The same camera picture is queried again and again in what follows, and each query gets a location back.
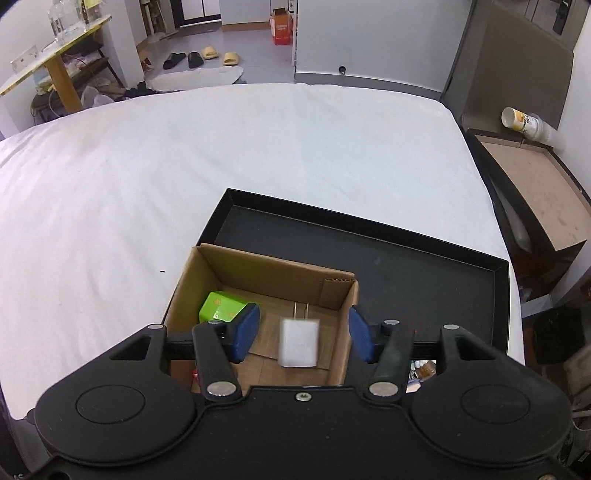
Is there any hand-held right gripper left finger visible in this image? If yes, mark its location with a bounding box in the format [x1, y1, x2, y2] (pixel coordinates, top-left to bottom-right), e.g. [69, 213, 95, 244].
[108, 302, 262, 401]

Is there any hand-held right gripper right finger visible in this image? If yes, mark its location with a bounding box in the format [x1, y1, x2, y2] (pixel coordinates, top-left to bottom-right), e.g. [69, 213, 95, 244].
[348, 304, 504, 400]

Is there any green small box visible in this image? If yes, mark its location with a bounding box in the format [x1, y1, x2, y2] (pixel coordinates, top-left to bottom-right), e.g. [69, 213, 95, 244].
[198, 292, 252, 326]

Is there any white plug charger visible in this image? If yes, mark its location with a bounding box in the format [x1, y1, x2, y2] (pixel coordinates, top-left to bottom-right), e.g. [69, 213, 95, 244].
[278, 302, 320, 369]

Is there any black shallow tray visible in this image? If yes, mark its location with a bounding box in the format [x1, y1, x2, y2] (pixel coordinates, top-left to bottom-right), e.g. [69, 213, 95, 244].
[198, 188, 511, 370]

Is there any brown cardboard box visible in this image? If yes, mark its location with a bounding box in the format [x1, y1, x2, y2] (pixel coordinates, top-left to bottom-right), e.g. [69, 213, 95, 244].
[159, 244, 360, 393]

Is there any black box with cardboard lid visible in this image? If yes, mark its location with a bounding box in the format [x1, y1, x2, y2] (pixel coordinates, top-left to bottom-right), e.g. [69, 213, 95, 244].
[464, 128, 591, 296]

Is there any paper cup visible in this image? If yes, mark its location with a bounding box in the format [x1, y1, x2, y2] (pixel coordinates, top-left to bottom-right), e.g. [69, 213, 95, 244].
[502, 107, 552, 144]

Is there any orange carton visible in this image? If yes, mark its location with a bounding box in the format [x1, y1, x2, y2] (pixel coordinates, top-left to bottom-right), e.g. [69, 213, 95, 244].
[270, 8, 295, 46]

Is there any grey chair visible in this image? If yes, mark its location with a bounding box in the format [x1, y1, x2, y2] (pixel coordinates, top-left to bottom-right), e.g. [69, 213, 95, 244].
[441, 0, 575, 132]

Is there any black-framed glass door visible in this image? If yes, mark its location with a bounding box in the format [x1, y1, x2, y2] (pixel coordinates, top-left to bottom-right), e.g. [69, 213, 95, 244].
[182, 0, 222, 26]

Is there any round table with yellow edge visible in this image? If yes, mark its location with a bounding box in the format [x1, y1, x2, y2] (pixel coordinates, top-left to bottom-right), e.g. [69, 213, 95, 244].
[0, 15, 113, 114]

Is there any small white box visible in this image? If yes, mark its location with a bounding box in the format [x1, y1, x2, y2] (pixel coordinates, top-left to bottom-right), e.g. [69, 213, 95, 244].
[10, 45, 38, 75]

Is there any clear glass bottle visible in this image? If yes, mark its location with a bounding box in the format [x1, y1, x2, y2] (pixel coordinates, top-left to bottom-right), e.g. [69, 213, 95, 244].
[46, 0, 75, 44]

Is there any black door handle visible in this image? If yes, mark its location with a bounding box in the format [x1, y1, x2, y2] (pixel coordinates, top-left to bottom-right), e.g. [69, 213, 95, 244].
[551, 0, 573, 35]

